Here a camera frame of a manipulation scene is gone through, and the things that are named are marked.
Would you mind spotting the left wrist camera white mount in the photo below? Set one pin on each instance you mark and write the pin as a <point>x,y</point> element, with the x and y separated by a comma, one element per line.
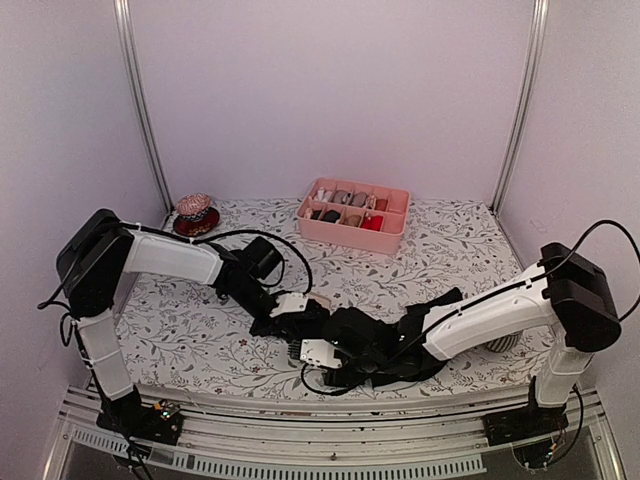
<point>293,302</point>

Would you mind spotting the black underwear white lettering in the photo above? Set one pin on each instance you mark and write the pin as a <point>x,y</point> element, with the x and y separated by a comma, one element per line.
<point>414,364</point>

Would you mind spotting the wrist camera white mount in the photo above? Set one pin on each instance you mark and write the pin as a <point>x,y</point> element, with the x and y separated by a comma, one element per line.
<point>293,302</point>
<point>316,352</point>

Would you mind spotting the striped round cup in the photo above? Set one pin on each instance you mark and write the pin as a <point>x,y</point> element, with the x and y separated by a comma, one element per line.
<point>503,344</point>

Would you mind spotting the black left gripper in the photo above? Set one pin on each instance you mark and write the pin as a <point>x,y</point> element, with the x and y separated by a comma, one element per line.
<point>259,327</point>

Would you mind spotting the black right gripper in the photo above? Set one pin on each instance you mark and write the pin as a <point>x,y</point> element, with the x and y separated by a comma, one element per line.
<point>333,378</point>

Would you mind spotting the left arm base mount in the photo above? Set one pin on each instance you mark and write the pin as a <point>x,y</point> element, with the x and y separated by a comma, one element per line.
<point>161,422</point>

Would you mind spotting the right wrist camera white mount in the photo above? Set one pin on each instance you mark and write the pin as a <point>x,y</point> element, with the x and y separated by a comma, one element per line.
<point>316,352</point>

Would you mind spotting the floral patterned table mat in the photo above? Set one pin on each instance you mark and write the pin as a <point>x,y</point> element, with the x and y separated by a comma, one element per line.
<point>176,334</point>

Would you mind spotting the aluminium frame post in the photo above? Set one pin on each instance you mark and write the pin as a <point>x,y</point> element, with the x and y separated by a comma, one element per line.
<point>533,55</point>
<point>125,30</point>

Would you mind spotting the aluminium front rail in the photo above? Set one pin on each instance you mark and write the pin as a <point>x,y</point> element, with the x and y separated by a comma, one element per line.
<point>440,437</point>

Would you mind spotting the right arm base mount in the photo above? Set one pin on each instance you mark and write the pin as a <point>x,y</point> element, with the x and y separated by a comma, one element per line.
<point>528,421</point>

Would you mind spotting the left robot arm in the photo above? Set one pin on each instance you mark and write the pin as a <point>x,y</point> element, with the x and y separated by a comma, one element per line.
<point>98,268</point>

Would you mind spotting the pink divided storage box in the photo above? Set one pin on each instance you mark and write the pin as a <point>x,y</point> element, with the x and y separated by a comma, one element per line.
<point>354,214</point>

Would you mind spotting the left aluminium frame post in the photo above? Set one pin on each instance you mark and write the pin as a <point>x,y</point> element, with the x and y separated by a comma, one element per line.
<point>125,30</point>

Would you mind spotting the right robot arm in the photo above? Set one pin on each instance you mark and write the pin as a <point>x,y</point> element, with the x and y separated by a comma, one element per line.
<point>562,289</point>

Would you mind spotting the right aluminium frame post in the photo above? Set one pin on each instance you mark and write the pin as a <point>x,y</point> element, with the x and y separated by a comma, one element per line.
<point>533,55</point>

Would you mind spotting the black underwear beige waistband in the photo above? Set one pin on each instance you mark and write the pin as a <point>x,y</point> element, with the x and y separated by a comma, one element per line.
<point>303,324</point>

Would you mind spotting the red patterned pincushion on saucer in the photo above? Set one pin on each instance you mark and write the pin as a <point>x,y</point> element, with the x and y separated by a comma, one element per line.
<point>195,215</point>

